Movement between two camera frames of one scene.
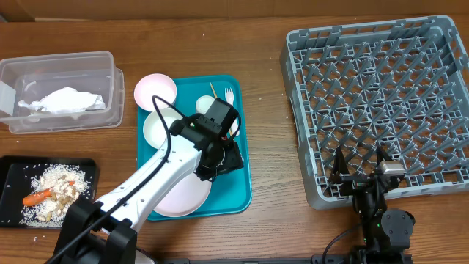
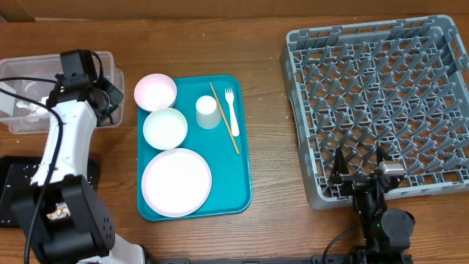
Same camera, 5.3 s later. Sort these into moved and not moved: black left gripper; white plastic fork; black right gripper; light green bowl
Moved: black left gripper
Not moved: white plastic fork; light green bowl; black right gripper
